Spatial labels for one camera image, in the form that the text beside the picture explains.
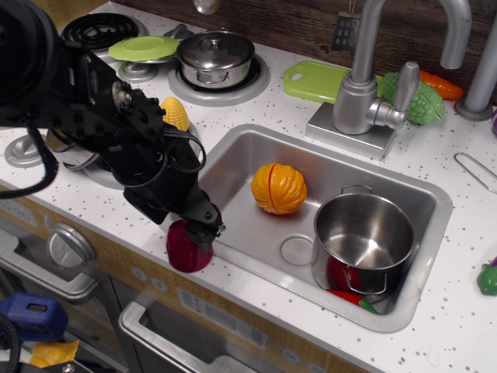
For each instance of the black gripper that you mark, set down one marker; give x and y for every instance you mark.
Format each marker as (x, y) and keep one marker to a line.
(203, 218)

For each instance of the hanging metal grater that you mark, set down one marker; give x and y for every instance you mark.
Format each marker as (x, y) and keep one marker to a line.
(346, 32)

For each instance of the steel sink basin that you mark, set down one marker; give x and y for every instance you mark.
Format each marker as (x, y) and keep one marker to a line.
(279, 248)

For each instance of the silver toy faucet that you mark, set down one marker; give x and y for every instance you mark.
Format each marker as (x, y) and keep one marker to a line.
(359, 121)

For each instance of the blue clamp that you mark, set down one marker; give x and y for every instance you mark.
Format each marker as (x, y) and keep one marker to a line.
(35, 317)

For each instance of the overturned steel pot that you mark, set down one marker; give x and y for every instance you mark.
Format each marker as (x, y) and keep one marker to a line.
(67, 152)

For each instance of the silver wire whisk handle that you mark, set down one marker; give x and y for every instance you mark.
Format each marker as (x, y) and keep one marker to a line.
(482, 174)

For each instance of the orange toy pumpkin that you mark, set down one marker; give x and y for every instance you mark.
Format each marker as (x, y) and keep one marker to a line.
(279, 189)

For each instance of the green toy vegetable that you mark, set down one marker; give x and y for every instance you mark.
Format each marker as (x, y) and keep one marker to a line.
(486, 280)

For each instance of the silver stove knob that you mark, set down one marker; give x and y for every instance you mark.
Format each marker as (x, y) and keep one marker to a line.
(145, 71)
(23, 153)

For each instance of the silver oven knob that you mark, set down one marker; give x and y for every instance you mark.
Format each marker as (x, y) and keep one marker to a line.
(67, 248)

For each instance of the purple toy eggplant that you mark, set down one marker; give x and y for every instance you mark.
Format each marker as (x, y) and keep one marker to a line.
(494, 121)

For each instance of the hanging metal spoon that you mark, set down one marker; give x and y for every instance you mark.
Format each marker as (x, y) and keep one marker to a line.
(207, 7)

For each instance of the silver stove knob left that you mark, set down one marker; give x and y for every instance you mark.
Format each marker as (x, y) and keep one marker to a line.
(23, 153)

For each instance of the tall steel pot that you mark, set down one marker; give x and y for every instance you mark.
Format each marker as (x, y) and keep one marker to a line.
(362, 242)

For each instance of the burner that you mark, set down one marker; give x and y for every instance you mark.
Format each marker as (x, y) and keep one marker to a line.
(98, 172)
(100, 31)
(254, 84)

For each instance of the green plastic plate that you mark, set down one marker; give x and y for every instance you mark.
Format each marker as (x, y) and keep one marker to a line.
(147, 48)

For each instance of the yellow toy corn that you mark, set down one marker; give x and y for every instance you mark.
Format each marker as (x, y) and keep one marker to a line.
(175, 113)

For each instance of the yellow cloth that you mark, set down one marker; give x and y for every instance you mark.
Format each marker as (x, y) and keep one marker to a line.
(46, 354)

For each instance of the silver stove knob back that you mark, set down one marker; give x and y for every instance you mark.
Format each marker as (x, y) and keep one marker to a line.
(145, 71)

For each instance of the back right burner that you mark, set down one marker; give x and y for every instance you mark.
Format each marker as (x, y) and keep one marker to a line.
(254, 84)

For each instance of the silver left door handle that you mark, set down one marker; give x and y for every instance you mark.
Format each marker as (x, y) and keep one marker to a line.
(76, 291)

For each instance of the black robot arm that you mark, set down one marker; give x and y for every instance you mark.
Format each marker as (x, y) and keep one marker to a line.
(49, 82)

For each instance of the silver oven door handle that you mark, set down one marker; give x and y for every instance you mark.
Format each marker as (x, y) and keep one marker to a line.
(130, 325)

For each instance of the silver post base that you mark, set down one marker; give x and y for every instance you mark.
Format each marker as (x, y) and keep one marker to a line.
(476, 105)

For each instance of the front right burner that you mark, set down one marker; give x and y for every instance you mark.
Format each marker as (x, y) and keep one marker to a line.
(98, 172)

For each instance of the green toy bitter gourd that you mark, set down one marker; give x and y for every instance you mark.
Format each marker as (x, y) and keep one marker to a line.
(426, 107)

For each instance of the dark red sweet potato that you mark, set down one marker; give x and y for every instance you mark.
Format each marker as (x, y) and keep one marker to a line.
(183, 253)

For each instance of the green cutting board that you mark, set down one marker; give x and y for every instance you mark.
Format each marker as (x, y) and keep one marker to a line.
(314, 81)

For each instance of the orange toy carrot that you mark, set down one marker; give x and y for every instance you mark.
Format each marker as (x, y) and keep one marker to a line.
(446, 89)

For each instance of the back left burner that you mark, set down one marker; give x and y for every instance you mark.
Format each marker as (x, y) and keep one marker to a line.
(100, 31)

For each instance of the lidded steel pot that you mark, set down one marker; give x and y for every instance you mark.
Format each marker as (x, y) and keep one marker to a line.
(215, 59)

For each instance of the red toy chili pepper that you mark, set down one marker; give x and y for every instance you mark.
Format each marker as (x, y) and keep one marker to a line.
(357, 300)

